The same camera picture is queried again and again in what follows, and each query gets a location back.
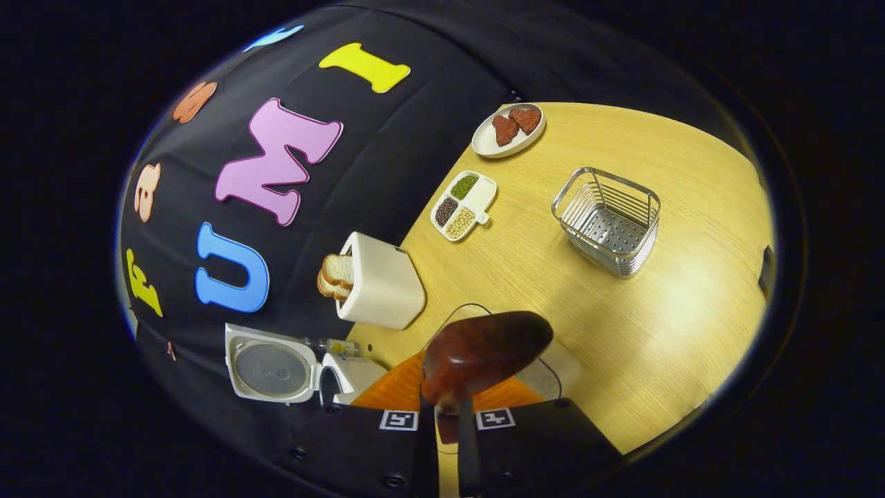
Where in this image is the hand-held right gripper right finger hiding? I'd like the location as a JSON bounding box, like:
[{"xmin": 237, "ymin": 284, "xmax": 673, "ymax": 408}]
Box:
[{"xmin": 456, "ymin": 373, "xmax": 624, "ymax": 498}]

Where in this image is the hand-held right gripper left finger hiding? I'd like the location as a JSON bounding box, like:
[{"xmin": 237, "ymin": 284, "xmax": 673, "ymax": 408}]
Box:
[{"xmin": 273, "ymin": 351, "xmax": 440, "ymax": 498}]

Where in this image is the white toaster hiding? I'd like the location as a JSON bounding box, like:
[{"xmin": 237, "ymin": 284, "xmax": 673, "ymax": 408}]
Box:
[{"xmin": 335, "ymin": 232, "xmax": 427, "ymax": 331}]

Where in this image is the brown wooden spoon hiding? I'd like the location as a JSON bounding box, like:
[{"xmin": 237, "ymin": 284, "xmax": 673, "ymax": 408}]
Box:
[{"xmin": 420, "ymin": 311, "xmax": 555, "ymax": 443}]

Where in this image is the white round plate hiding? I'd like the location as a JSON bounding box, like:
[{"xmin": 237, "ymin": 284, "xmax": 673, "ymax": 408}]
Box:
[{"xmin": 472, "ymin": 102, "xmax": 547, "ymax": 160}]

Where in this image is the wire chopstick holder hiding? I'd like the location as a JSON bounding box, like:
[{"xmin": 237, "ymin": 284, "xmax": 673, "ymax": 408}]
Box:
[{"xmin": 551, "ymin": 167, "xmax": 662, "ymax": 279}]

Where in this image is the white rice cooker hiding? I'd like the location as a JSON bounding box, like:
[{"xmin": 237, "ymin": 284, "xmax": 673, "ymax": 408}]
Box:
[{"xmin": 224, "ymin": 323, "xmax": 388, "ymax": 407}]

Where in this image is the white divided grain dish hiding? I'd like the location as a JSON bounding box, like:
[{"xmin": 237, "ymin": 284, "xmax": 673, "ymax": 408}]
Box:
[{"xmin": 430, "ymin": 170, "xmax": 498, "ymax": 243}]

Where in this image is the small glass bottle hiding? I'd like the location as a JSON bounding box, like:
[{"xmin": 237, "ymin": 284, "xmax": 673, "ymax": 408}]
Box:
[{"xmin": 302, "ymin": 337, "xmax": 362, "ymax": 358}]

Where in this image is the red meat piece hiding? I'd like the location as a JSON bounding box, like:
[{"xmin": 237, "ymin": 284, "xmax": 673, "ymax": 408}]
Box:
[
  {"xmin": 508, "ymin": 107, "xmax": 542, "ymax": 135},
  {"xmin": 492, "ymin": 115, "xmax": 521, "ymax": 147}
]

